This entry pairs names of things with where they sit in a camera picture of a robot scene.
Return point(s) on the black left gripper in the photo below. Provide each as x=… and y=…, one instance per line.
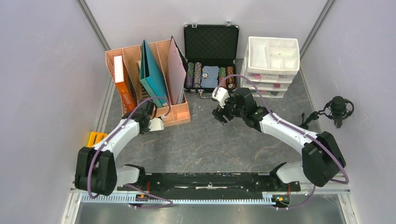
x=147, y=130

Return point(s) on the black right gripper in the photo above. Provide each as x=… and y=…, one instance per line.
x=218, y=113

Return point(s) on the orange Good Morning book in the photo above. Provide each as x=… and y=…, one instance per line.
x=124, y=85

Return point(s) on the blue plastic folder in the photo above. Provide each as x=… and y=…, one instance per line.
x=151, y=75

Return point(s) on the peach plastic file organizer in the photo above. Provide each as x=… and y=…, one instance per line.
x=173, y=114

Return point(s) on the Nineteen Eighty-Four dark book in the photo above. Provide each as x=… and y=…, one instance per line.
x=144, y=94

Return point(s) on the pink clipboard with paper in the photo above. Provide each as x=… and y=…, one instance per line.
x=176, y=73

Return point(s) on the white drawer organizer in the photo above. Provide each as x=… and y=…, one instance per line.
x=270, y=63

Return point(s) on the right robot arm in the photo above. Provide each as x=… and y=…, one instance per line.
x=321, y=159

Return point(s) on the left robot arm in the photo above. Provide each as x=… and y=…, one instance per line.
x=96, y=171

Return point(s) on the yellow triangular stand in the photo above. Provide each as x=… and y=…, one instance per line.
x=94, y=138

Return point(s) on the black poker chip case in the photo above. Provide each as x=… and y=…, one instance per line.
x=210, y=53

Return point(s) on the black microphone on tripod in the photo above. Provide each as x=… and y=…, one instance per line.
x=337, y=110

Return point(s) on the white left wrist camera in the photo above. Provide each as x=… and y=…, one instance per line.
x=156, y=124

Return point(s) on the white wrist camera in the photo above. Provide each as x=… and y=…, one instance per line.
x=220, y=95
x=156, y=124

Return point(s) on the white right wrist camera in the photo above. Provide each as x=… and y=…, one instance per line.
x=220, y=95

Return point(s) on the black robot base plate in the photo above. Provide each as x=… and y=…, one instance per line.
x=254, y=181

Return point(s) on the aluminium slotted rail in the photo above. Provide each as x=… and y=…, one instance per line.
x=132, y=198

